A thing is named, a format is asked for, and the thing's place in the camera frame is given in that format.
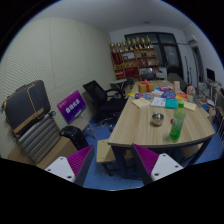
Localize black office chair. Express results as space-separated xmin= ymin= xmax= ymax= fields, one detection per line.
xmin=82 ymin=79 xmax=128 ymax=123

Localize small steel cup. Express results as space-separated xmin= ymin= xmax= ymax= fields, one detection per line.
xmin=151 ymin=112 xmax=165 ymax=127

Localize wooden shelf unit with trophies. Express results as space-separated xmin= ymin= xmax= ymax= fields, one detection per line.
xmin=109 ymin=34 xmax=160 ymax=81

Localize black computer monitor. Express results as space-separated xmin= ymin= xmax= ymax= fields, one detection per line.
xmin=205 ymin=67 xmax=217 ymax=83

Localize cluttered wooden desk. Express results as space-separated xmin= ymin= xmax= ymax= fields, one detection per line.
xmin=198 ymin=79 xmax=224 ymax=134

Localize black laptop bag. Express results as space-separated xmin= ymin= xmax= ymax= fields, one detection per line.
xmin=1 ymin=79 xmax=52 ymax=138

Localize teal book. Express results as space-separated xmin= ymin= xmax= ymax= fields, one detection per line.
xmin=164 ymin=98 xmax=179 ymax=110

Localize green drink bottle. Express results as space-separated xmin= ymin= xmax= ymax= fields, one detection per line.
xmin=168 ymin=100 xmax=188 ymax=143

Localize potted pink flowers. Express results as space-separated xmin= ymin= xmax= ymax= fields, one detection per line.
xmin=185 ymin=85 xmax=198 ymax=103

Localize black framed glass door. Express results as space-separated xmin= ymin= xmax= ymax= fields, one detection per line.
xmin=124 ymin=32 xmax=184 ymax=79

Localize purple sign board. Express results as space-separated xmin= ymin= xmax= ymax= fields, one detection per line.
xmin=56 ymin=89 xmax=88 ymax=125

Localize low wooden bench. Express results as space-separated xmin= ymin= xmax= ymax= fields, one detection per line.
xmin=7 ymin=116 xmax=91 ymax=170

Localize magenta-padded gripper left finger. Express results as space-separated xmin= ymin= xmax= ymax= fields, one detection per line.
xmin=44 ymin=144 xmax=96 ymax=187

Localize white paper sheet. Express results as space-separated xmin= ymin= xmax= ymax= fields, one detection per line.
xmin=150 ymin=96 xmax=167 ymax=108

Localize yellow gift box red ribbon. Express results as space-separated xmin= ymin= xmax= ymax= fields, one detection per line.
xmin=137 ymin=79 xmax=155 ymax=94

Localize grey ribbed suitcase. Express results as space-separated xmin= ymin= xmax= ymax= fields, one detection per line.
xmin=16 ymin=113 xmax=63 ymax=164

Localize beige standing box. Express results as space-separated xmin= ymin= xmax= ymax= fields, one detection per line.
xmin=172 ymin=80 xmax=182 ymax=94

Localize blue flat box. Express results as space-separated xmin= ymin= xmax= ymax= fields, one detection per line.
xmin=134 ymin=92 xmax=153 ymax=100

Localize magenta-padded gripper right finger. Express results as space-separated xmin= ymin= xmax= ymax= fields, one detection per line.
xmin=130 ymin=143 xmax=184 ymax=186

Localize orange book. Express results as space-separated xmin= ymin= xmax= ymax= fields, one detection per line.
xmin=174 ymin=92 xmax=188 ymax=101

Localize white wall air conditioner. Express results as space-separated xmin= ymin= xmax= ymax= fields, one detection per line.
xmin=187 ymin=34 xmax=199 ymax=44

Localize small white side table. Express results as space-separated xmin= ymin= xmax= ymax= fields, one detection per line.
xmin=109 ymin=78 xmax=128 ymax=90

